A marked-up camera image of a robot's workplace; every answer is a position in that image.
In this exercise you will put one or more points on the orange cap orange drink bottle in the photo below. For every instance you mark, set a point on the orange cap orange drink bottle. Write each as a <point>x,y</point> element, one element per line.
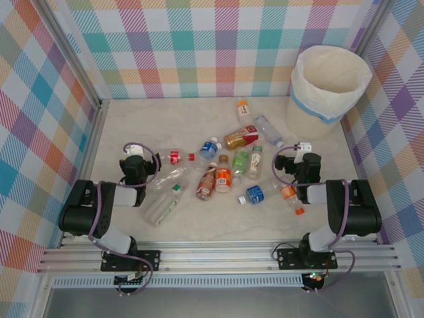
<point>289,193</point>

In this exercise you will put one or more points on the clear crushed plastic bottle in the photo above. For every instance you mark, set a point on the clear crushed plastic bottle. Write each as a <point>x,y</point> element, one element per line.
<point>169,177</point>

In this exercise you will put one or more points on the red label red cap bottle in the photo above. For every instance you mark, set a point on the red label red cap bottle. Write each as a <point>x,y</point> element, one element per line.
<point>174,156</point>

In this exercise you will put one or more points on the green cap clear bottle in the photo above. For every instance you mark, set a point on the green cap clear bottle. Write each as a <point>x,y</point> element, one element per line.
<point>162,207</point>

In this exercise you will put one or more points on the long blue label bottle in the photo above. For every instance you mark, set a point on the long blue label bottle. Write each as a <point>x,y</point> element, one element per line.
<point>255,194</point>

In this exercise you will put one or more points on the gold and red label bottle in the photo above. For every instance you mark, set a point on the gold and red label bottle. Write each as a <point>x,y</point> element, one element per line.
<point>240,137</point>

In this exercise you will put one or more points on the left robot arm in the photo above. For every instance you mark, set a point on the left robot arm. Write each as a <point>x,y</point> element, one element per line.
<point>83,215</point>

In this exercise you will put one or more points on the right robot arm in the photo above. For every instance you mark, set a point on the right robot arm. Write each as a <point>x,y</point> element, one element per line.
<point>361,212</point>

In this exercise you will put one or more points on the beige round bin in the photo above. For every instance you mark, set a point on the beige round bin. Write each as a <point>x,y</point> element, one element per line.
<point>304,122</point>

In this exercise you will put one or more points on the white lined trash bin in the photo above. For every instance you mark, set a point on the white lined trash bin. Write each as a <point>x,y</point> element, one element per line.
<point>331,69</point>

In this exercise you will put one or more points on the white label green cap bottle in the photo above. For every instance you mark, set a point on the white label green cap bottle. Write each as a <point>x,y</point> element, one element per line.
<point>255,164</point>

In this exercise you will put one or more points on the clear ribbed plastic bottle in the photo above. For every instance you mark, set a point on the clear ribbed plastic bottle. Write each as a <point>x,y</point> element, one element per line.
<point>266,127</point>

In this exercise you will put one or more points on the brown label bottle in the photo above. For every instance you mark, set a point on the brown label bottle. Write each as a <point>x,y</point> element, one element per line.
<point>207,182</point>

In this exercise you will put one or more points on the short blue label bottle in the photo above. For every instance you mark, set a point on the short blue label bottle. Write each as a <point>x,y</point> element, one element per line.
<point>208,149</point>

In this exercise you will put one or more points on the orange cap white label bottle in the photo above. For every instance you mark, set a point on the orange cap white label bottle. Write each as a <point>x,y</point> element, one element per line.
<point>243,111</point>

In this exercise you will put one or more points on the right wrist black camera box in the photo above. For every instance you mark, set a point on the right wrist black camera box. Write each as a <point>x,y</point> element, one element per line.
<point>282,163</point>

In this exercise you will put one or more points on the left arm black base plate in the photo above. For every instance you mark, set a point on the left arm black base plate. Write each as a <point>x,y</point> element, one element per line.
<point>152,260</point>

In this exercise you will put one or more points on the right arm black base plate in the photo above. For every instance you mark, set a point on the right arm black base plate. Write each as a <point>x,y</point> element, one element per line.
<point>288,258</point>

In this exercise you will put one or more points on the aluminium mounting rail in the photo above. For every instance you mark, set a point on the aluminium mounting rail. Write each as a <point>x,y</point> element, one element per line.
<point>215,256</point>

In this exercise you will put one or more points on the aluminium frame post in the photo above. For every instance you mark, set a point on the aluminium frame post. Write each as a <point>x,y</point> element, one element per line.
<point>73,53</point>
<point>372,23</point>

